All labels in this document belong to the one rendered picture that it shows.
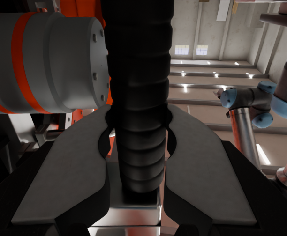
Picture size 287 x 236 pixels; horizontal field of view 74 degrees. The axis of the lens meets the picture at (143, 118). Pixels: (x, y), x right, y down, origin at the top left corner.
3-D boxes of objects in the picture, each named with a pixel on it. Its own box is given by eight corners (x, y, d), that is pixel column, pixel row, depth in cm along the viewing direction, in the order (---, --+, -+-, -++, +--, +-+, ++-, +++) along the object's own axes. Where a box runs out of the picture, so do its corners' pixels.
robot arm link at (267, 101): (258, 88, 74) (250, 112, 79) (284, 86, 75) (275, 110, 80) (246, 80, 80) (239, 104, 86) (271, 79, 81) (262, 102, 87)
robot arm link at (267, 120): (278, 112, 79) (271, 129, 83) (261, 100, 88) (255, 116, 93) (260, 114, 78) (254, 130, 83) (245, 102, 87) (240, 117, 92)
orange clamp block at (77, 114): (44, 125, 54) (58, 130, 62) (72, 125, 54) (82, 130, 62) (47, 102, 55) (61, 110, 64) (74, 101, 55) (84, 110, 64)
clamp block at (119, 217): (40, 208, 14) (57, 244, 17) (162, 207, 14) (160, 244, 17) (64, 159, 18) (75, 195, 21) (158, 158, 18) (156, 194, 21)
